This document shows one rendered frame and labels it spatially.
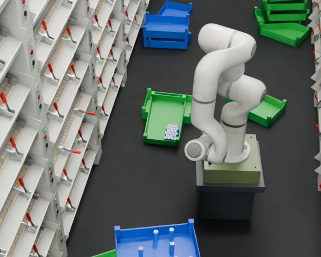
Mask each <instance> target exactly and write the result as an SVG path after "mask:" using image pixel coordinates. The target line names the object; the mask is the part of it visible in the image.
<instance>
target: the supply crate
mask: <svg viewBox="0 0 321 257"><path fill-rule="evenodd" d="M171 227H172V228H174V241H173V242H174V243H175V248H174V255H173V256H171V255H170V241H169V229H170V228H171ZM114 228H115V242H116V253H117V257H139V252H138V248H139V247H140V246H142V247H143V257H175V256H177V257H189V256H192V257H200V252H199V248H198V243H197V238H196V234H195V229H194V219H188V223H183V224H172V225H162V226H151V227H140V228H130V229H120V226H114ZM154 230H158V243H157V244H154V242H153V232H154Z"/></svg>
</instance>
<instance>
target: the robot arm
mask: <svg viewBox="0 0 321 257"><path fill-rule="evenodd" d="M198 43H199V45H200V47H201V49H202V50H203V51H204V52H205V53H206V54H207V55H205V56H204V57H203V58H202V59H201V60H200V62H199V63H198V65H197V67H196V70H195V74H194V83H193V95H192V108H191V123H192V124H193V125H194V126H195V127H196V128H198V129H199V130H201V131H203V132H204V133H205V134H204V135H202V136H201V137H200V138H198V139H194V140H191V141H189V142H188V143H187V144H186V146H185V148H184V152H185V155H186V156H187V158H188V159H190V160H192V161H198V160H203V161H207V162H208V165H212V163H214V164H223V163H224V162H225V163H239V162H242V161H244V160H246V159H247V158H248V157H249V155H250V146H249V144H248V143H247V142H246V141H245V134H246V127H247V120H248V115H249V112H250V111H251V110H253V109H254V108H256V107H258V106H259V105H260V104H261V103H262V102H263V101H264V99H265V96H266V87H265V85H264V83H263V82H261V81H260V80H257V79H255V78H252V77H250V76H246V75H244V72H245V63H246V62H247V61H249V60H250V59H251V58H252V57H253V55H254V54H255V51H256V48H257V47H256V41H255V39H254V38H253V37H252V36H250V35H249V34H246V33H243V32H240V31H237V30H233V29H230V28H227V27H224V26H221V25H218V24H213V23H210V24H206V25H205V26H204V27H203V28H202V29H201V30H200V32H199V35H198ZM217 94H218V95H220V96H222V97H225V98H228V99H231V100H233V101H234V102H229V103H227V104H225V105H224V106H223V108H222V113H221V122H220V124H219V123H218V122H217V121H216V120H215V119H214V117H213V116H214V111H215V103H216V95H217Z"/></svg>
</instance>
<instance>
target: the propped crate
mask: <svg viewBox="0 0 321 257"><path fill-rule="evenodd" d="M185 105H186V95H182V97H179V96H169V95H159V94H155V92H152V93H151V101H150V106H149V111H148V117H147V122H146V127H145V132H144V135H143V137H144V143H150V144H159V145H168V146H177V147H179V144H180V137H181V132H182V125H183V118H184V112H185ZM168 124H170V125H172V124H173V125H177V127H178V128H179V135H178V137H176V138H175V141H169V140H164V136H165V131H166V127H167V126H168Z"/></svg>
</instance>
